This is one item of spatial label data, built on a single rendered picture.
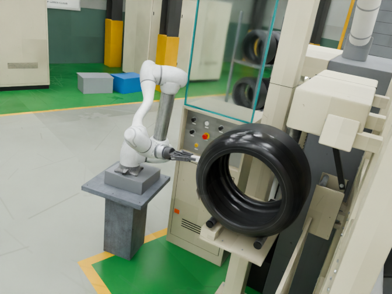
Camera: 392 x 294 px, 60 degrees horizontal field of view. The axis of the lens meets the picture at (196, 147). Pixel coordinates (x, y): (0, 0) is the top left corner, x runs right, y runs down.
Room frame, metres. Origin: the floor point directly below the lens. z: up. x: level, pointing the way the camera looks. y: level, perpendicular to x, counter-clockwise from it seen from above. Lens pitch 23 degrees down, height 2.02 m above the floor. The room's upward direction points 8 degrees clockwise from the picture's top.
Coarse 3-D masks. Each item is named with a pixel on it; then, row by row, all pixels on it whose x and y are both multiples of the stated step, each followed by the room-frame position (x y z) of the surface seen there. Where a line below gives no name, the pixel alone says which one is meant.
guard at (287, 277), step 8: (304, 232) 1.47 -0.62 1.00; (304, 240) 1.69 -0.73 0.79; (296, 248) 1.33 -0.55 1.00; (296, 256) 1.43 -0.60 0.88; (288, 264) 1.21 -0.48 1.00; (296, 264) 1.69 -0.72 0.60; (288, 272) 1.16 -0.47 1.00; (288, 280) 1.41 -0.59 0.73; (280, 288) 1.06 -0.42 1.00; (288, 288) 1.67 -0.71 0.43
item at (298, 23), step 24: (288, 0) 1.86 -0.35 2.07; (312, 0) 1.81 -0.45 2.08; (288, 24) 1.85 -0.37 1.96; (312, 24) 1.89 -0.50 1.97; (288, 48) 1.84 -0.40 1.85; (288, 72) 1.83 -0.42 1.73; (288, 96) 1.81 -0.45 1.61; (264, 120) 1.85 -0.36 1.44; (264, 168) 1.83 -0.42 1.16; (264, 192) 1.81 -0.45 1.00; (240, 264) 1.83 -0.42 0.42; (240, 288) 1.81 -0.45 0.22
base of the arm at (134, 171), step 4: (120, 164) 2.27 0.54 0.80; (120, 168) 2.26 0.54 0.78; (124, 168) 2.24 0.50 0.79; (128, 168) 2.24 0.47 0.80; (132, 168) 2.25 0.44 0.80; (136, 168) 2.27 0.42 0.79; (140, 168) 2.33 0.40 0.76; (116, 172) 2.23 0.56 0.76; (120, 172) 2.23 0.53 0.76; (124, 172) 2.19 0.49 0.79; (128, 172) 2.23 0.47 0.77; (132, 172) 2.24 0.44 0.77; (136, 172) 2.25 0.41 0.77; (136, 176) 2.22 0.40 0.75
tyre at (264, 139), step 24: (216, 144) 1.58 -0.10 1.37; (240, 144) 1.51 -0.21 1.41; (264, 144) 1.48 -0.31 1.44; (288, 144) 1.55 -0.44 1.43; (216, 168) 1.82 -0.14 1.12; (288, 168) 1.42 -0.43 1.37; (216, 192) 1.74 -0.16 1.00; (240, 192) 1.78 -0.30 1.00; (288, 192) 1.39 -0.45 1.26; (216, 216) 1.53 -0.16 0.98; (240, 216) 1.66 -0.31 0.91; (264, 216) 1.66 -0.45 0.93; (288, 216) 1.38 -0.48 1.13
